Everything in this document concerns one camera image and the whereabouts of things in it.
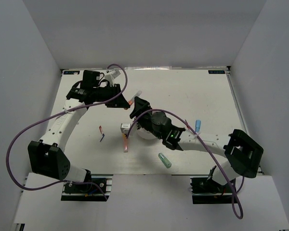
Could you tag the white round pen holder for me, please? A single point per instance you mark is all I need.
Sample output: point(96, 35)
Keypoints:
point(144, 133)

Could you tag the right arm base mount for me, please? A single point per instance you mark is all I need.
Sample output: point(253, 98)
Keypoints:
point(203, 195)

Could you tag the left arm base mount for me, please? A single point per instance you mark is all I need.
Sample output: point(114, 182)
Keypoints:
point(88, 193)

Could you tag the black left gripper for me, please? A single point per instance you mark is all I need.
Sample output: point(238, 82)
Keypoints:
point(120, 102)

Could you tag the green transparent highlighter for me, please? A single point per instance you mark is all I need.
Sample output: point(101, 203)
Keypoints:
point(164, 160)

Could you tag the red gel pen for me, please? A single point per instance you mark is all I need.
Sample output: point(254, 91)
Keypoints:
point(187, 125)

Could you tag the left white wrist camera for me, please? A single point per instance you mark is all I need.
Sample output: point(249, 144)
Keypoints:
point(111, 76)

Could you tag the grey highlighter orange cap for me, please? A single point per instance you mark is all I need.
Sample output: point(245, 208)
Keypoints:
point(137, 94)

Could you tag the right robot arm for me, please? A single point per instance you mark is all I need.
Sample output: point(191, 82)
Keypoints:
point(243, 154)

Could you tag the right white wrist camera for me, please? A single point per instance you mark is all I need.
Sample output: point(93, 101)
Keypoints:
point(125, 127)

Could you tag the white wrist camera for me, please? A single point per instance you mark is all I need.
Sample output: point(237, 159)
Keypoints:
point(111, 76)
point(125, 127)

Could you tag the blue transparent highlighter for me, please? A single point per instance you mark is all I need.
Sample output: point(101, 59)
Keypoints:
point(197, 126)

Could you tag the yellow capped orange highlighter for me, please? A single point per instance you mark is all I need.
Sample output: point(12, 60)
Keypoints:
point(125, 143)

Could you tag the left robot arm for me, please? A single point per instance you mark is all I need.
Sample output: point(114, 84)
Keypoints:
point(47, 155)

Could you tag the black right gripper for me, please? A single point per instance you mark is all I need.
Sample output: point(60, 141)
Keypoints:
point(140, 106)

